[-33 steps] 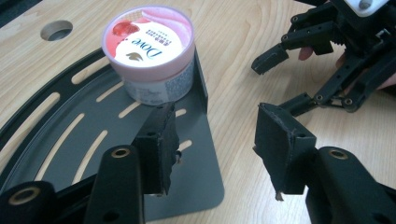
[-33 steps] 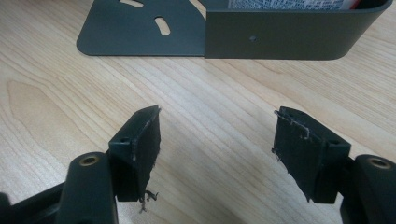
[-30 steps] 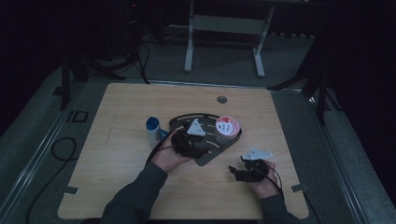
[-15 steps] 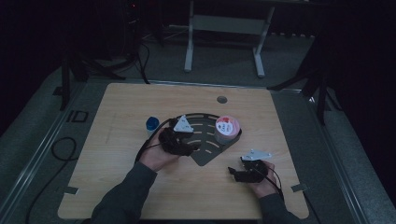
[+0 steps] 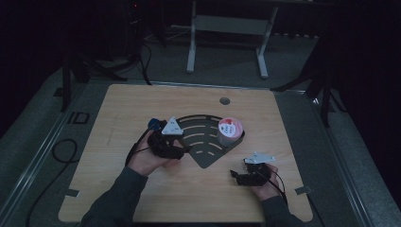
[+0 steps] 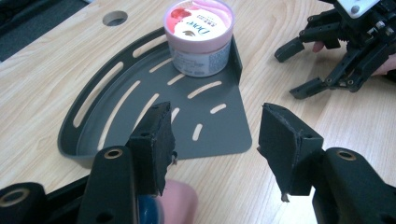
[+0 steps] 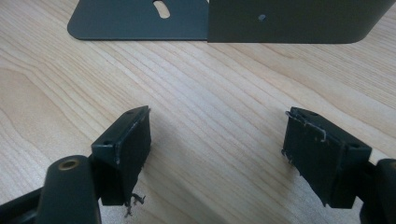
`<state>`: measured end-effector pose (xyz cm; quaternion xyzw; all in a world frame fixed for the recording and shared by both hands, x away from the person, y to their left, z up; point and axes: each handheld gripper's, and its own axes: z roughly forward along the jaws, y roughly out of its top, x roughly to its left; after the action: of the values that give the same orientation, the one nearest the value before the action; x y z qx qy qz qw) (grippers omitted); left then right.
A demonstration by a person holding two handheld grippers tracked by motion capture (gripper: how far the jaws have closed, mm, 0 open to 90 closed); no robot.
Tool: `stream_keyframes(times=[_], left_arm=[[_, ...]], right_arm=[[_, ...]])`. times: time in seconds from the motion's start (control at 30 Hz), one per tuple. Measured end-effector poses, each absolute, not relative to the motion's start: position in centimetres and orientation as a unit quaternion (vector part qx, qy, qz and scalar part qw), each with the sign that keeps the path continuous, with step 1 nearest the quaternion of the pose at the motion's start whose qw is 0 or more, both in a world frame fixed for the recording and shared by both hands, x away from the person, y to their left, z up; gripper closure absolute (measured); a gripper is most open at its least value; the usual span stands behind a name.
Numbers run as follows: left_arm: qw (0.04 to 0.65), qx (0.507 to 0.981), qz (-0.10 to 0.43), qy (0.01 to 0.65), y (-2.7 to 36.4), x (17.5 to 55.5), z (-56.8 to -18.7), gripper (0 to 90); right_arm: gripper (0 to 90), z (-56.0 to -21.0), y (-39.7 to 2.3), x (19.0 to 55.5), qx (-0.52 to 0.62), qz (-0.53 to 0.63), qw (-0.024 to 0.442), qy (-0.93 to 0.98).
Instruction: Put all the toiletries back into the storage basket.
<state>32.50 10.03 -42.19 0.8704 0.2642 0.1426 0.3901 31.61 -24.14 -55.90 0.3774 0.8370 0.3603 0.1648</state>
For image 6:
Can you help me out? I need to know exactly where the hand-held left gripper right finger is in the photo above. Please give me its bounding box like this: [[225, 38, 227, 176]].
[[257, 103, 325, 197]]

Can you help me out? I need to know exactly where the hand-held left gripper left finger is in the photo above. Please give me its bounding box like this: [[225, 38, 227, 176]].
[[125, 101, 177, 197]]

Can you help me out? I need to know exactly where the pink bottle with blue cap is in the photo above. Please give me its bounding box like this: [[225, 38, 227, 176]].
[[136, 178, 199, 224]]

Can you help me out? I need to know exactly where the gray slotted corner rack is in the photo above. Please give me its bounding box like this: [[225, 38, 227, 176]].
[[57, 27, 253, 169]]

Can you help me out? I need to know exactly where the pink lidded jar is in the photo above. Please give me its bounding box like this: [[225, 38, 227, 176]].
[[163, 0, 236, 78]]

